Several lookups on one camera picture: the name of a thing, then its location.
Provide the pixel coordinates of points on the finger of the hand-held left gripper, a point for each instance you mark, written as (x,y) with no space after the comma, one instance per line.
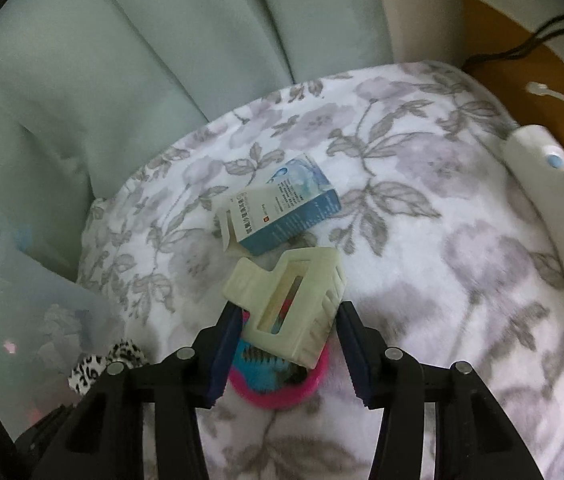
(44,435)

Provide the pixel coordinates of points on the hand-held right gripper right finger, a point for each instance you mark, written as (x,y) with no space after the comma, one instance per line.
(357,355)

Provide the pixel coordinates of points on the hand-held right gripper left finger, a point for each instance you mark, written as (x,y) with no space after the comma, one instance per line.
(227,355)

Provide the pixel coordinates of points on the cream hair claw clip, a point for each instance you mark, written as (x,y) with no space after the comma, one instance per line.
(307,270)

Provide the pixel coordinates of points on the clear plastic storage container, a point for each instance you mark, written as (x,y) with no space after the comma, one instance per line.
(36,310)

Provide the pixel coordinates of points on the leopard print scrunchie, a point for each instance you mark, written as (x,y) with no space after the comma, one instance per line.
(86,372)

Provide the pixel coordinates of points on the small blue white box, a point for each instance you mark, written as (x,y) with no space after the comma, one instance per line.
(292,215)

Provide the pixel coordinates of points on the grey floral blanket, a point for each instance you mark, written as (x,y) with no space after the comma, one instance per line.
(412,210)

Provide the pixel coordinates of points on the pale green curtain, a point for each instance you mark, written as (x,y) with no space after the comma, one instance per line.
(136,60)

